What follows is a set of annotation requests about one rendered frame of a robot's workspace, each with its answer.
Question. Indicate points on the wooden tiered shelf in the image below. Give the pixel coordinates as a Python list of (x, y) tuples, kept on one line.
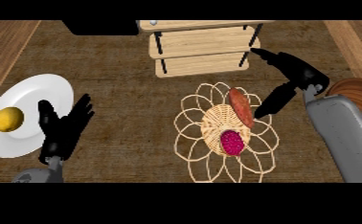
[(203, 48)]

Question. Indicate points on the black appliance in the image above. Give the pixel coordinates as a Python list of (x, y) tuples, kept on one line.
[(100, 27)]

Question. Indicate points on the yellow lemon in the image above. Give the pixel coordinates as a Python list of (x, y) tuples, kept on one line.
[(8, 119)]

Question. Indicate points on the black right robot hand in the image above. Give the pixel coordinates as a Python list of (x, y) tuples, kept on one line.
[(292, 69)]

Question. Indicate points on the magenta round fruit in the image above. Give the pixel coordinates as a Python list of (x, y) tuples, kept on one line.
[(231, 142)]

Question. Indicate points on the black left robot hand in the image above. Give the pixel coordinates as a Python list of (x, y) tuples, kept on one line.
[(63, 129)]

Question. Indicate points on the white round plate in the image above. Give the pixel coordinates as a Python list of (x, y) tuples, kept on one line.
[(32, 115)]

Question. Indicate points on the orange-brown sweet potato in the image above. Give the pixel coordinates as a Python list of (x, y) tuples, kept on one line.
[(240, 107)]

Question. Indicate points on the wicker flower-shaped placemat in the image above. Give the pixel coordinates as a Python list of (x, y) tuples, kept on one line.
[(224, 133)]

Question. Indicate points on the brown wooden round object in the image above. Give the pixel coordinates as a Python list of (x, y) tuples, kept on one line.
[(348, 90)]

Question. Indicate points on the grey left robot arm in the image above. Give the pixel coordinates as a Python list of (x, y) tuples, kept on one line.
[(39, 173)]

